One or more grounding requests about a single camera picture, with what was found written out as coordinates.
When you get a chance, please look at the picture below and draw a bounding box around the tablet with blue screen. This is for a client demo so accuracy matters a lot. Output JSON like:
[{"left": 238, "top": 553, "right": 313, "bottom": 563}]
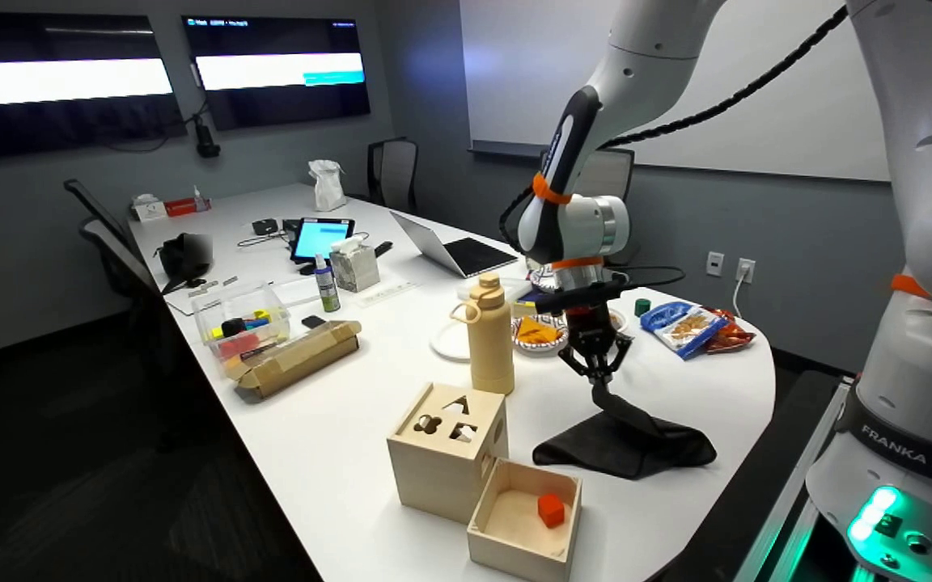
[{"left": 287, "top": 214, "right": 359, "bottom": 270}]

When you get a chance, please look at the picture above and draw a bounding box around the bowl of orange chips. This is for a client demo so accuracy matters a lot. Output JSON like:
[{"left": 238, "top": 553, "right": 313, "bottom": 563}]
[{"left": 509, "top": 311, "right": 573, "bottom": 360}]

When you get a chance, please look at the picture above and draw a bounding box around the round white plate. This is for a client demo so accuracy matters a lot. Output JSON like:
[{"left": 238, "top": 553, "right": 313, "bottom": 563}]
[{"left": 428, "top": 321, "right": 476, "bottom": 367}]

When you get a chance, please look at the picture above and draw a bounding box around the red flat box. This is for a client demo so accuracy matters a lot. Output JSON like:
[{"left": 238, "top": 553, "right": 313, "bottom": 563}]
[{"left": 161, "top": 193, "right": 212, "bottom": 220}]

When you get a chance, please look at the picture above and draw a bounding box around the grey office chair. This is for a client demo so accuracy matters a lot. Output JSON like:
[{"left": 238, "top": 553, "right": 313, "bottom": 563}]
[
  {"left": 365, "top": 137, "right": 423, "bottom": 214},
  {"left": 575, "top": 145, "right": 636, "bottom": 207},
  {"left": 77, "top": 217, "right": 161, "bottom": 303}
]

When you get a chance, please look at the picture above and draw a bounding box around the open laptop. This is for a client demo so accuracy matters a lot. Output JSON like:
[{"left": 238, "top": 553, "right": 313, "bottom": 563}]
[{"left": 388, "top": 207, "right": 522, "bottom": 282}]

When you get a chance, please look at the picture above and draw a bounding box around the wooden shape sorter box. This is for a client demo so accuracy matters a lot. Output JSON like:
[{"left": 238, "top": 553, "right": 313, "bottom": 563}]
[{"left": 385, "top": 383, "right": 512, "bottom": 528}]

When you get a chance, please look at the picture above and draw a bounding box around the orange block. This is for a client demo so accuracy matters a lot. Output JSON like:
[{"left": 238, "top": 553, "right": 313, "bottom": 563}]
[{"left": 534, "top": 491, "right": 568, "bottom": 530}]

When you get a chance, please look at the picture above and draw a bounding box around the beige water bottle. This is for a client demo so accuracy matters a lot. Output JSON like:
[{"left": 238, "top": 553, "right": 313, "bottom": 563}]
[{"left": 450, "top": 271, "right": 519, "bottom": 399}]

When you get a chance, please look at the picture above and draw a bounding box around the white plastic bag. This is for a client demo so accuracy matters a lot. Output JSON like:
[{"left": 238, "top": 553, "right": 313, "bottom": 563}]
[{"left": 305, "top": 155, "right": 351, "bottom": 214}]

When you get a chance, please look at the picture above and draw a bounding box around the red snack bag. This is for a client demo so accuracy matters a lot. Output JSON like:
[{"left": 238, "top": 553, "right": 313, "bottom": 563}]
[{"left": 710, "top": 306, "right": 757, "bottom": 356}]

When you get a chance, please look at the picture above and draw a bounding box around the white paper sheet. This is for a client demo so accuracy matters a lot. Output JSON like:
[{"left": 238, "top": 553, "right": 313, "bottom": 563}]
[{"left": 164, "top": 271, "right": 243, "bottom": 321}]

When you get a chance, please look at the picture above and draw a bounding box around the small spray bottle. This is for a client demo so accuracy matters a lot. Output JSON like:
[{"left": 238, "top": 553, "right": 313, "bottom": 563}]
[{"left": 313, "top": 257, "right": 342, "bottom": 318}]

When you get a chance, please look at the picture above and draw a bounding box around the wall display screen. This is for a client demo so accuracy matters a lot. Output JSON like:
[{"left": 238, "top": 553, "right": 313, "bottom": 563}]
[
  {"left": 0, "top": 11, "right": 188, "bottom": 164},
  {"left": 182, "top": 12, "right": 376, "bottom": 132}
]

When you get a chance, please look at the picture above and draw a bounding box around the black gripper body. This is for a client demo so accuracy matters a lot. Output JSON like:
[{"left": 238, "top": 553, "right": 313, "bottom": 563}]
[{"left": 560, "top": 303, "right": 614, "bottom": 349}]

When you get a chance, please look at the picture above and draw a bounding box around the white tissue box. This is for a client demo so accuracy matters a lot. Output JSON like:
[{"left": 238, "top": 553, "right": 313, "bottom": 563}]
[{"left": 131, "top": 191, "right": 172, "bottom": 225}]

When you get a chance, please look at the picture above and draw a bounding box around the blue snack bag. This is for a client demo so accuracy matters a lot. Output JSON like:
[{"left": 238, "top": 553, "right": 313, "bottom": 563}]
[{"left": 636, "top": 298, "right": 727, "bottom": 361}]

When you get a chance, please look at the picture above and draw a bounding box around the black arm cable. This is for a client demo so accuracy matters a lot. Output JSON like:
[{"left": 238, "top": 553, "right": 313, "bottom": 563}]
[{"left": 628, "top": 3, "right": 853, "bottom": 152}]

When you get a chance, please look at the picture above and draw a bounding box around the open wooden tray box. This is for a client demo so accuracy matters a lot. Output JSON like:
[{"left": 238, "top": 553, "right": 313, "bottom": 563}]
[{"left": 466, "top": 457, "right": 585, "bottom": 582}]

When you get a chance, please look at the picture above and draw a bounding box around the black wall webcam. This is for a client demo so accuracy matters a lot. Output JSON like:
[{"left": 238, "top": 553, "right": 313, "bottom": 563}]
[{"left": 191, "top": 108, "right": 224, "bottom": 163}]

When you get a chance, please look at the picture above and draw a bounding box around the white carton box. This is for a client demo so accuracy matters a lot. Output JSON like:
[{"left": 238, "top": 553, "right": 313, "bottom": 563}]
[{"left": 328, "top": 236, "right": 382, "bottom": 293}]

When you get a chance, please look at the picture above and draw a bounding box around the clear plastic container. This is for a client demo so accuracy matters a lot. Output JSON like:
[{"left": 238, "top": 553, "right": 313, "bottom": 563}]
[{"left": 191, "top": 282, "right": 294, "bottom": 367}]

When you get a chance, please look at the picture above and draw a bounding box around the white whiteboard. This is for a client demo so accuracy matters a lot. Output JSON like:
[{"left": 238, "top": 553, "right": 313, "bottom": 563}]
[{"left": 457, "top": 0, "right": 897, "bottom": 187}]

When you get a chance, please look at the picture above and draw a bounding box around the grey towel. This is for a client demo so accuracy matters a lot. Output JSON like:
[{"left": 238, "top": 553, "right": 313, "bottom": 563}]
[{"left": 531, "top": 388, "right": 723, "bottom": 483}]

